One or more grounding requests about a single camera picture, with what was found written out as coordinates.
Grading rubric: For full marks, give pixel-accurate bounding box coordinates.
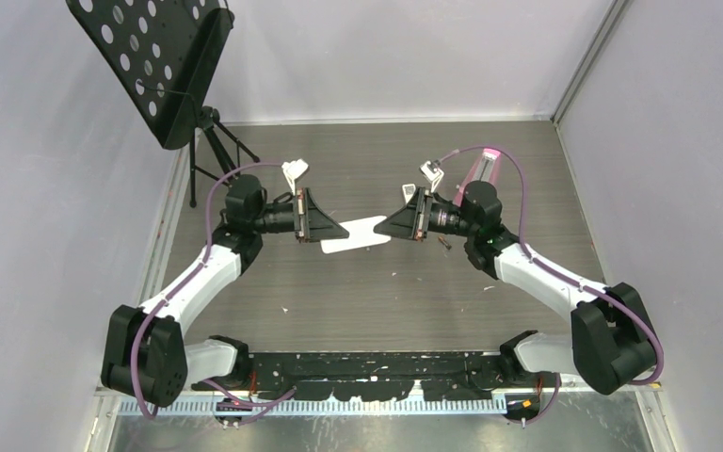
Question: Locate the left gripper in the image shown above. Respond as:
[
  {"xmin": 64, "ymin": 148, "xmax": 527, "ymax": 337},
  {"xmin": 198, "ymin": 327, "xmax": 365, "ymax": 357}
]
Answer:
[{"xmin": 250, "ymin": 188, "xmax": 347, "ymax": 244}]

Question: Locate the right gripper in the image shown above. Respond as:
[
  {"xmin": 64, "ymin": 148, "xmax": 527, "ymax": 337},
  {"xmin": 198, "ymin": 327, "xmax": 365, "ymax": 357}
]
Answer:
[{"xmin": 377, "ymin": 186, "xmax": 479, "ymax": 241}]

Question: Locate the orange battery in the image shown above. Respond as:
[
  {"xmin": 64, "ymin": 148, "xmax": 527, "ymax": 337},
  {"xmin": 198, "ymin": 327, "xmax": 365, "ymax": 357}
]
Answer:
[{"xmin": 438, "ymin": 236, "xmax": 452, "ymax": 250}]

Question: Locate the small white remote control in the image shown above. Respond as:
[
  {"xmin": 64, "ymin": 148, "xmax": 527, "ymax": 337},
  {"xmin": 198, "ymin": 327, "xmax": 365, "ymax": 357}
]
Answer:
[{"xmin": 320, "ymin": 216, "xmax": 392, "ymax": 254}]

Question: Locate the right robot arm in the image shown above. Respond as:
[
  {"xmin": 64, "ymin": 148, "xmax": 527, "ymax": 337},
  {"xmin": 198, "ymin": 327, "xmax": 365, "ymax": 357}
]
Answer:
[{"xmin": 374, "ymin": 181, "xmax": 662, "ymax": 395}]

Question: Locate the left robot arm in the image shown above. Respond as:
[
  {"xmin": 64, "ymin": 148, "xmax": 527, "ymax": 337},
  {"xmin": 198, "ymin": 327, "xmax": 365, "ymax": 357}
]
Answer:
[{"xmin": 101, "ymin": 174, "xmax": 350, "ymax": 408}]

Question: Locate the pink metronome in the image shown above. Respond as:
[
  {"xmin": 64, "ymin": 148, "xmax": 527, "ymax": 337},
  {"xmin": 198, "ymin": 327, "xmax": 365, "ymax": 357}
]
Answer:
[{"xmin": 453, "ymin": 148, "xmax": 503, "ymax": 206}]

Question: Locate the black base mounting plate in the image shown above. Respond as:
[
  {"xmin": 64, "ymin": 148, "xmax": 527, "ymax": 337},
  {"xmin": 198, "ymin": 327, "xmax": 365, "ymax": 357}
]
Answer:
[{"xmin": 211, "ymin": 351, "xmax": 557, "ymax": 402}]

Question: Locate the black perforated music stand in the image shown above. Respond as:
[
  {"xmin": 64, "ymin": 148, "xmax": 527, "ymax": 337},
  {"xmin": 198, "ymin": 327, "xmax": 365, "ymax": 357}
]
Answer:
[{"xmin": 66, "ymin": 0, "xmax": 238, "ymax": 172}]

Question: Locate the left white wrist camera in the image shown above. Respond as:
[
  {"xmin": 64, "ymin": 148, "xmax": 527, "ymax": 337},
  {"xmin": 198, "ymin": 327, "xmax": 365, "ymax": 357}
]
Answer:
[{"xmin": 281, "ymin": 158, "xmax": 310, "ymax": 195}]

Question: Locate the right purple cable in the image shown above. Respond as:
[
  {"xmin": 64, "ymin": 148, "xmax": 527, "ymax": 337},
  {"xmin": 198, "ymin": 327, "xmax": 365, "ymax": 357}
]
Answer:
[{"xmin": 436, "ymin": 145, "xmax": 666, "ymax": 385}]

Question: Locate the purple cable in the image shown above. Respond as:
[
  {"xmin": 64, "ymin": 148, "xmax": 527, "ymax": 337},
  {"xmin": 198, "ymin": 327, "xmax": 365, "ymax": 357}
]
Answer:
[
  {"xmin": 129, "ymin": 162, "xmax": 288, "ymax": 419},
  {"xmin": 436, "ymin": 145, "xmax": 666, "ymax": 385}
]

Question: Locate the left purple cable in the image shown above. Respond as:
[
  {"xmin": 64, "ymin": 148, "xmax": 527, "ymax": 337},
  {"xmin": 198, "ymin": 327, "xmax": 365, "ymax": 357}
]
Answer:
[{"xmin": 129, "ymin": 162, "xmax": 288, "ymax": 419}]

